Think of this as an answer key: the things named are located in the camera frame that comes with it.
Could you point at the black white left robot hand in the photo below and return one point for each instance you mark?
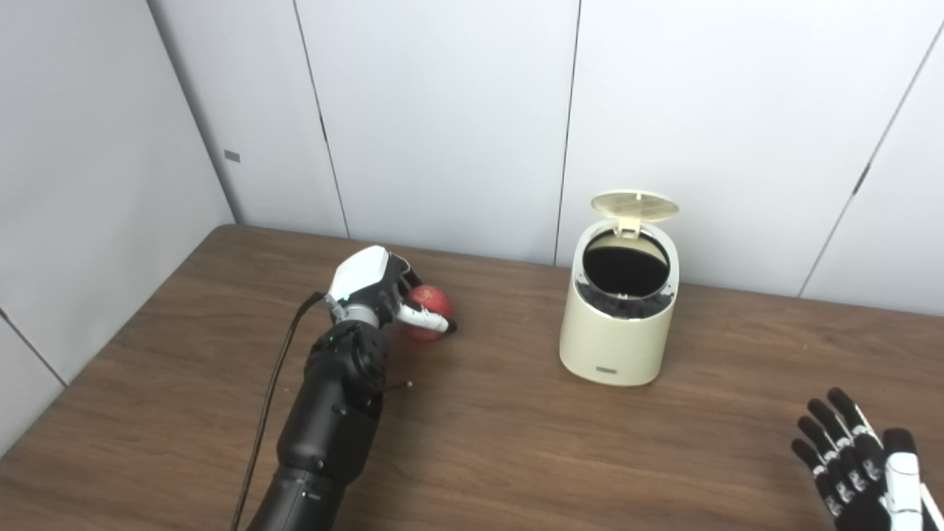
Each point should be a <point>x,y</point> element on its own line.
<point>361,280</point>

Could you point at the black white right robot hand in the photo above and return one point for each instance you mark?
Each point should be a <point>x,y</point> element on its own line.
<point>855,472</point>

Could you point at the red apple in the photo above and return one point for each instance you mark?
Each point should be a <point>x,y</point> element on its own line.
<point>431,301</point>

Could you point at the cream-colored bin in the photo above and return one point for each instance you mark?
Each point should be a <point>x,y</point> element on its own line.
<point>616,346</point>

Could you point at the cream round bin lid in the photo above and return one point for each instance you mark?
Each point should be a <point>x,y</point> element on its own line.
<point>634,206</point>

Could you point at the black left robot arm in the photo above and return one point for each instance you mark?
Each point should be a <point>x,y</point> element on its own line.
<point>332,413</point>

